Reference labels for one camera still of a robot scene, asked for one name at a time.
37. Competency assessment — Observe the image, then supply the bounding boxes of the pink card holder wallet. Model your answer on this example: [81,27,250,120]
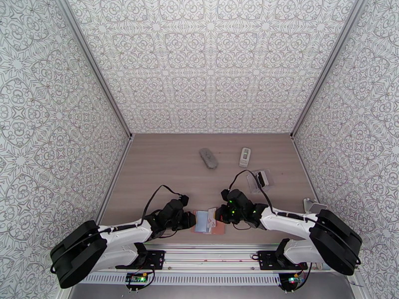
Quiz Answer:
[191,209,226,235]

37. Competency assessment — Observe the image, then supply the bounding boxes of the clear acrylic card stand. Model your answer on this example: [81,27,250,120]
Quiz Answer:
[246,169,276,193]

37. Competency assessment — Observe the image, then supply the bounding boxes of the white remote control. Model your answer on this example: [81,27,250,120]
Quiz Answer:
[239,148,252,168]

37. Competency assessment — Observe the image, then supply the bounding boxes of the grey felt pouch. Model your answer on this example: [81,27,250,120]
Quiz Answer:
[199,148,219,169]

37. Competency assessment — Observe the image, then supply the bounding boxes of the white perforated strip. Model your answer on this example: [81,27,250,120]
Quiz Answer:
[76,274,283,286]

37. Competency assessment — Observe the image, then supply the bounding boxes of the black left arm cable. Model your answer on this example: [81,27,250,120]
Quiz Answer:
[142,184,185,226]

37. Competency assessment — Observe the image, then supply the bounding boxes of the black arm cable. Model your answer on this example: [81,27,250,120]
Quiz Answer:
[229,169,276,215]
[142,184,185,226]

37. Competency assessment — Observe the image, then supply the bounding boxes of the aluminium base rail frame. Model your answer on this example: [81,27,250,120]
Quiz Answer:
[74,243,358,273]

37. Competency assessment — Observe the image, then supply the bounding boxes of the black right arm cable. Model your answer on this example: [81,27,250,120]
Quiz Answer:
[229,169,276,215]

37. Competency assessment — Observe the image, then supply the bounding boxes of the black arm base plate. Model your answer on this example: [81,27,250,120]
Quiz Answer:
[258,250,308,271]
[116,250,166,271]

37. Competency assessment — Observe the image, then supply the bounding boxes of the grey metal bracket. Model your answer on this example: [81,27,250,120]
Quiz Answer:
[303,197,329,215]

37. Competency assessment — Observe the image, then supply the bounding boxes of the aluminium corner post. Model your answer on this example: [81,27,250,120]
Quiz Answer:
[53,0,134,140]
[290,0,367,140]

